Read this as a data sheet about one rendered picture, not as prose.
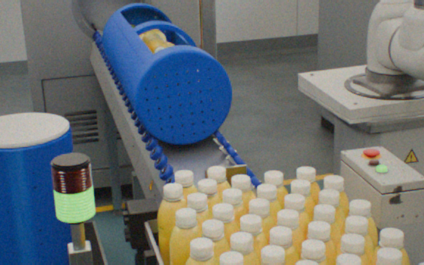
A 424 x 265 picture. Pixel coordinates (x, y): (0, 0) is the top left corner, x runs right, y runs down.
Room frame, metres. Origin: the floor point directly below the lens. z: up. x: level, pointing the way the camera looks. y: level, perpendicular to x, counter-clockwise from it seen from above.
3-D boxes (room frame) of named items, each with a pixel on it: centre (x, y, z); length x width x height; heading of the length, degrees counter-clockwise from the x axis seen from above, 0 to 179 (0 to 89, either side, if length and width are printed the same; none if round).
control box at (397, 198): (1.41, -0.37, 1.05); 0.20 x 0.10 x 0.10; 13
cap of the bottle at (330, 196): (1.28, -0.23, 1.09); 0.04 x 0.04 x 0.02
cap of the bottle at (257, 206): (1.25, -0.09, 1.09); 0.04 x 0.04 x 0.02
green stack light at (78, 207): (1.09, 0.22, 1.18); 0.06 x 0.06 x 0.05
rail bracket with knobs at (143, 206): (1.46, 0.15, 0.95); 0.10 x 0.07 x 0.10; 103
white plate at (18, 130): (1.93, 0.53, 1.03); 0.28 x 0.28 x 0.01
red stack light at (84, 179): (1.09, 0.22, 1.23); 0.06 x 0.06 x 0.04
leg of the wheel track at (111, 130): (3.51, 0.49, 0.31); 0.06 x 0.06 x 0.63; 13
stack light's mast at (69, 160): (1.09, 0.22, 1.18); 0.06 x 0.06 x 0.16
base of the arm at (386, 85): (2.19, -0.57, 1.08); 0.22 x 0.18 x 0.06; 22
